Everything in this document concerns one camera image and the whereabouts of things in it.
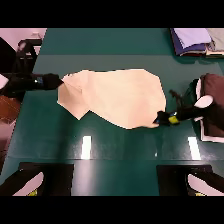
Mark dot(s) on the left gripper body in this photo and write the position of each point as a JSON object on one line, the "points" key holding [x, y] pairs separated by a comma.
{"points": [[52, 81]]}

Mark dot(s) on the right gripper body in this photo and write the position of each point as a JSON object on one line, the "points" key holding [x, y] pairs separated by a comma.
{"points": [[165, 118]]}

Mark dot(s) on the cream shirt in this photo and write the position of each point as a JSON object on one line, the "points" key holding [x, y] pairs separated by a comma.
{"points": [[123, 96]]}

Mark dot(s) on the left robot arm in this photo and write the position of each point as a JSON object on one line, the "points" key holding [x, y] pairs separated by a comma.
{"points": [[20, 84]]}

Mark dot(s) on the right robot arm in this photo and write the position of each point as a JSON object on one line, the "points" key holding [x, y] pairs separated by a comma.
{"points": [[191, 113]]}

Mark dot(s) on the brown garment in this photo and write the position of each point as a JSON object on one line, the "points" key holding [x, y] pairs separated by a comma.
{"points": [[215, 87]]}

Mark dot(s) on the dark blue garment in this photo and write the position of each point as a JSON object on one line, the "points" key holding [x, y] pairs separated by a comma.
{"points": [[186, 50]]}

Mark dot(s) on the lavender garment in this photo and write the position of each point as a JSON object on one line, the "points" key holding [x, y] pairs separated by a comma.
{"points": [[191, 36]]}

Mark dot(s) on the pale grey garment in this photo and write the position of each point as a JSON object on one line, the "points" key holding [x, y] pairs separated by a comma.
{"points": [[217, 36]]}

